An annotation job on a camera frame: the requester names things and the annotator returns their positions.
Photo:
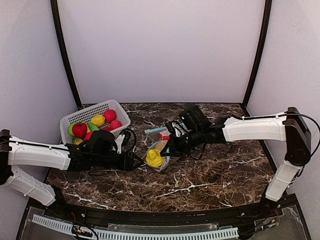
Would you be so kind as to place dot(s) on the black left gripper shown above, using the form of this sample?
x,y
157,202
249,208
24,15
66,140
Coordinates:
x,y
129,162

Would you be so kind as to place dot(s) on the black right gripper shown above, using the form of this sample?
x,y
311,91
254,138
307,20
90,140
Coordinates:
x,y
175,141

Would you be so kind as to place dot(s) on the brown toy potato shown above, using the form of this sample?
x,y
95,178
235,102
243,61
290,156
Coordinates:
x,y
160,145

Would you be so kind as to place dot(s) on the yellow toy lemon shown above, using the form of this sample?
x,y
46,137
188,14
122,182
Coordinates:
x,y
99,120
153,158

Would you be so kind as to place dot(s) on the clear zip bag blue zipper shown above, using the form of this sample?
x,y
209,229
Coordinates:
x,y
158,134

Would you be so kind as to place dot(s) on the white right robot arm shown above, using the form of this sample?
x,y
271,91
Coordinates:
x,y
289,127

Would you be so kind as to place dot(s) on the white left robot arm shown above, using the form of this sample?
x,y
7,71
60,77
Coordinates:
x,y
65,157

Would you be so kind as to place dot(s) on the pink red toy fruit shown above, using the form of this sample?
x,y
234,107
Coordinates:
x,y
110,115

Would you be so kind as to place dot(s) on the green toy vegetable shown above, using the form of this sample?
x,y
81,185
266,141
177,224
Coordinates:
x,y
93,127

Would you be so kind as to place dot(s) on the red toy tomato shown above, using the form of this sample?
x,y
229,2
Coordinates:
x,y
79,130

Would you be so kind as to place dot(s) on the white plastic mesh basket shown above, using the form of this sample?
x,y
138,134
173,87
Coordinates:
x,y
85,115

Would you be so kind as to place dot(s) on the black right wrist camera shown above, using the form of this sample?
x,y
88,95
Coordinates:
x,y
194,119

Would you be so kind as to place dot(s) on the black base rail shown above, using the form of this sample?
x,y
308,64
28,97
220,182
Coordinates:
x,y
236,216

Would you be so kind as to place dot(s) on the white slotted cable duct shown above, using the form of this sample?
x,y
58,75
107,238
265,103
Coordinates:
x,y
130,232

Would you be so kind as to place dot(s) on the black frame post left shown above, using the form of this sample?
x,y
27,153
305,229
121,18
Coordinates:
x,y
63,53

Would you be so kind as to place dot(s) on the black frame post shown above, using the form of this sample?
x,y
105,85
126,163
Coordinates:
x,y
259,52
63,53

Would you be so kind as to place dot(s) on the black frame post right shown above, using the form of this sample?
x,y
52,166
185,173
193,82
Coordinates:
x,y
259,52

